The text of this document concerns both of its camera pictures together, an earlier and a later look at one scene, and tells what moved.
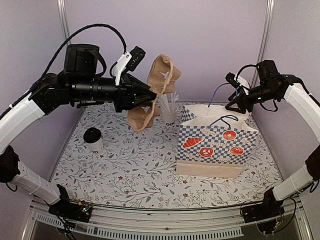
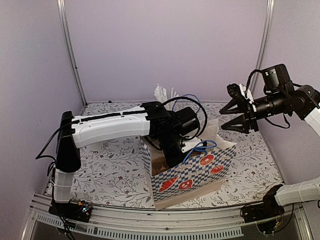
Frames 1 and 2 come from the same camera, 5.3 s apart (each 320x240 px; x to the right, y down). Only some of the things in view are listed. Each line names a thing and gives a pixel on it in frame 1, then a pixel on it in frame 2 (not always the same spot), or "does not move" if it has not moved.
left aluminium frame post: [61, 4] does not move
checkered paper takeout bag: [215, 141] → [203, 174]
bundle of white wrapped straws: [163, 99] does not move
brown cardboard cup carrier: [162, 75] → [159, 161]
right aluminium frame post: [264, 39] does not move
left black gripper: [128, 90] → [173, 162]
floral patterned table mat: [103, 162] does not move
